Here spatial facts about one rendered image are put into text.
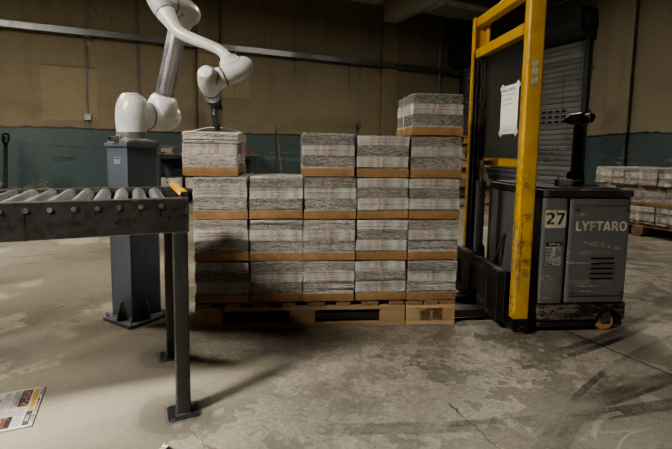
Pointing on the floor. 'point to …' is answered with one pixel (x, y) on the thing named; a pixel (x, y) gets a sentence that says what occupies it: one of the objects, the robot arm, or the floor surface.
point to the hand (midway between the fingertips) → (218, 118)
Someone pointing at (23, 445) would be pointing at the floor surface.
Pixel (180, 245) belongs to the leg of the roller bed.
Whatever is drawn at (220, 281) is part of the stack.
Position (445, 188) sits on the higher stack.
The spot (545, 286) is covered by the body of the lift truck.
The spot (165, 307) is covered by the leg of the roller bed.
